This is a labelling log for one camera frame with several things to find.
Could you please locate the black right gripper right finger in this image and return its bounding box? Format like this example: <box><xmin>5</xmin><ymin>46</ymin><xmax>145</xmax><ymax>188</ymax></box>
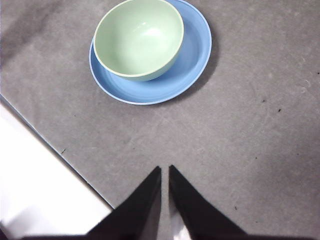
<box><xmin>168</xmin><ymin>164</ymin><xmax>248</xmax><ymax>237</ymax></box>

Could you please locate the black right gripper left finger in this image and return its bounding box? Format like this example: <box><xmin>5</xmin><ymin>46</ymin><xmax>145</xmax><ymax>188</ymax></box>
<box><xmin>86</xmin><ymin>166</ymin><xmax>162</xmax><ymax>237</ymax></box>

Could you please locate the blue round plate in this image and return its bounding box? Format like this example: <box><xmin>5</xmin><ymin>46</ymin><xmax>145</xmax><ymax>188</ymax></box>
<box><xmin>88</xmin><ymin>0</ymin><xmax>213</xmax><ymax>106</ymax></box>

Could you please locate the green ribbed bowl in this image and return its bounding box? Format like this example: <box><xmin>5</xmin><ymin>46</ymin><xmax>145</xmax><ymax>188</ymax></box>
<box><xmin>93</xmin><ymin>0</ymin><xmax>185</xmax><ymax>82</ymax></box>

